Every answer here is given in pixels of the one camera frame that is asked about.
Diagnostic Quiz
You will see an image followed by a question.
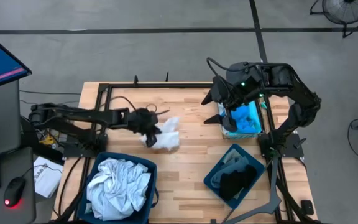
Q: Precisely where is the light blue patterned shirt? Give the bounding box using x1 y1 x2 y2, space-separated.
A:
86 157 152 221

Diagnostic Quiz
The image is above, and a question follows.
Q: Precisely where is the yellow cable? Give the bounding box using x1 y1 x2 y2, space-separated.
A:
39 127 57 147

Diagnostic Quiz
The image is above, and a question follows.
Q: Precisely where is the aqua cloth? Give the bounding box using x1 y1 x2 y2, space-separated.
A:
219 101 264 139

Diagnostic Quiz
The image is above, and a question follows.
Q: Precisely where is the black cloth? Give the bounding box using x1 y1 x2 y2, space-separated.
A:
218 164 258 202

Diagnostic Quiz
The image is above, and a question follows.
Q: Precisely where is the black floor cable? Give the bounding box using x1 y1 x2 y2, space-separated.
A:
19 89 82 96

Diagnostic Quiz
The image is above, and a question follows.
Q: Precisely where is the grey-blue cloth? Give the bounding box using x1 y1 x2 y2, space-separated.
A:
210 155 250 200

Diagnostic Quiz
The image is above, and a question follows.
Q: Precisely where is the black computer mouse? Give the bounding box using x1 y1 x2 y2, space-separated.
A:
3 176 27 208

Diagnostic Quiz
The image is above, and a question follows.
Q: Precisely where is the white towel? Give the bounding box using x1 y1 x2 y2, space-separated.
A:
140 116 181 152

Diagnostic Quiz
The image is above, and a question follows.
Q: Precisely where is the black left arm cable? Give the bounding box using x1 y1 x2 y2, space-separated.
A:
106 95 170 116

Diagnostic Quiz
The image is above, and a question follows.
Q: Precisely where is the gold wire basket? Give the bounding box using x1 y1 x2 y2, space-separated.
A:
218 99 265 140

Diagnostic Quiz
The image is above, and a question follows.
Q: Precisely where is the white paper sheet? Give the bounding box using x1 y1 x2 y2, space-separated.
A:
33 156 64 199

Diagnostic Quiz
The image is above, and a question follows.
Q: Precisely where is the black floor fan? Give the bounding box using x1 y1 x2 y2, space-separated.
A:
310 0 358 39

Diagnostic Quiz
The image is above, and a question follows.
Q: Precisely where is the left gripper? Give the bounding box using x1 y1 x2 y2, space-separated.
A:
128 106 163 148

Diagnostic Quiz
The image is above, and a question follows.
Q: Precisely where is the grey desk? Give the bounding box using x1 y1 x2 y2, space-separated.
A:
0 79 37 224

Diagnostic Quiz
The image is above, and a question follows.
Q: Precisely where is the teal fabric storage bin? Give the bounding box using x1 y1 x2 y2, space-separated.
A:
203 143 266 210

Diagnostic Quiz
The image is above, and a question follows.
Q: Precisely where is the black metal table frame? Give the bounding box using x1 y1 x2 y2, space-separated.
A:
54 81 319 224

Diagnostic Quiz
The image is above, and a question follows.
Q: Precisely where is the navy fabric storage bin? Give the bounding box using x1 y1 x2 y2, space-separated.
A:
78 151 160 224

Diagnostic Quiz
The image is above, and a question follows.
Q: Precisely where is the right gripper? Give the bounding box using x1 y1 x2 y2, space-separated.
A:
201 61 263 133

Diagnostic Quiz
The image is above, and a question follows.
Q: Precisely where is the grey angled bracket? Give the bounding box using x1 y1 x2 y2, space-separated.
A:
221 155 282 224

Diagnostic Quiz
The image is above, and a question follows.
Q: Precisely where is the small black device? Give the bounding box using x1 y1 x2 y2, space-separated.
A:
300 200 315 215

